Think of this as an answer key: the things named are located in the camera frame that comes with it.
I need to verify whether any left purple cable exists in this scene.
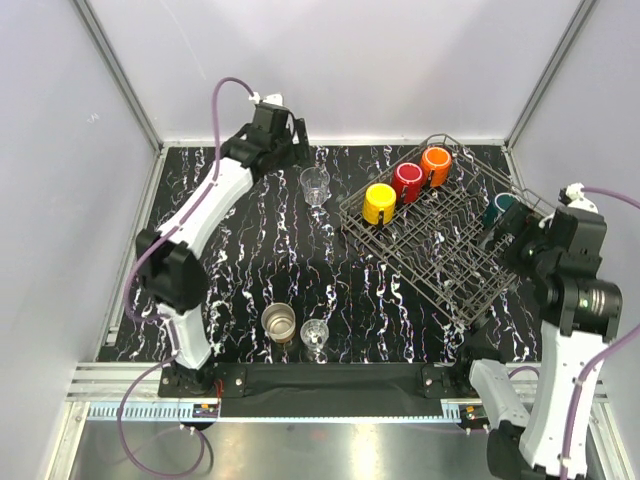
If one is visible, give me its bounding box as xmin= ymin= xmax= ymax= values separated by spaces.
xmin=115 ymin=76 xmax=264 ymax=476

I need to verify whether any yellow mug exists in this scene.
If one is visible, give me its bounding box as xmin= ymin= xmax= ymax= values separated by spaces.
xmin=362 ymin=183 xmax=397 ymax=226

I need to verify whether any clear glass tumbler near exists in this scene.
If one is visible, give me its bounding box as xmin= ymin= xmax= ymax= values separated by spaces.
xmin=300 ymin=319 xmax=329 ymax=350

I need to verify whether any stainless steel cup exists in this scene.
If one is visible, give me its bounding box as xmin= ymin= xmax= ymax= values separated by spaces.
xmin=261 ymin=303 xmax=296 ymax=344

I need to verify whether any dark green mug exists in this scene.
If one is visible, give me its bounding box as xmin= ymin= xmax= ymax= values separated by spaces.
xmin=483 ymin=192 xmax=519 ymax=228

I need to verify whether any orange mug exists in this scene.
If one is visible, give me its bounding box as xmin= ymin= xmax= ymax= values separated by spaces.
xmin=420 ymin=146 xmax=453 ymax=188

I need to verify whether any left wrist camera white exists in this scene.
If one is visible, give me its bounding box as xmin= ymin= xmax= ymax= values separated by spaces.
xmin=249 ymin=92 xmax=284 ymax=107

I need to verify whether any red mug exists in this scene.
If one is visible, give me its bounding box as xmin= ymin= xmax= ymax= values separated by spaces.
xmin=391 ymin=162 xmax=425 ymax=204

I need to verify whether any clear glass tumbler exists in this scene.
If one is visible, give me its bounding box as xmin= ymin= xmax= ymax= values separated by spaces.
xmin=299 ymin=167 xmax=330 ymax=207
xmin=300 ymin=319 xmax=329 ymax=350

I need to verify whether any grey wire dish rack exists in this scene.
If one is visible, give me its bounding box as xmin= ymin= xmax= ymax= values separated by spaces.
xmin=339 ymin=133 xmax=554 ymax=326

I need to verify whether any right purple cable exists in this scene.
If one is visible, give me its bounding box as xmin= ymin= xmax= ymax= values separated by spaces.
xmin=504 ymin=185 xmax=640 ymax=480

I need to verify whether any purple cable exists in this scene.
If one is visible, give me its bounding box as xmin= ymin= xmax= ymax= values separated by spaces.
xmin=504 ymin=185 xmax=640 ymax=480
xmin=115 ymin=76 xmax=264 ymax=476

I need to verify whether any clear glass tumbler far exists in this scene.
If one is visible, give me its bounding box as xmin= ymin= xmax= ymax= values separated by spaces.
xmin=299 ymin=167 xmax=330 ymax=207

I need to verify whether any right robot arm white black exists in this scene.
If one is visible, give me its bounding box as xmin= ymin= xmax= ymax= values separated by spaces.
xmin=452 ymin=201 xmax=623 ymax=479

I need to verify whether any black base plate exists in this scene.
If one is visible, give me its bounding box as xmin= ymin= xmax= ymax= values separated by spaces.
xmin=158 ymin=363 xmax=470 ymax=423

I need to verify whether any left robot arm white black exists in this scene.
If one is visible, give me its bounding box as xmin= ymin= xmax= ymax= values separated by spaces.
xmin=136 ymin=93 xmax=309 ymax=397

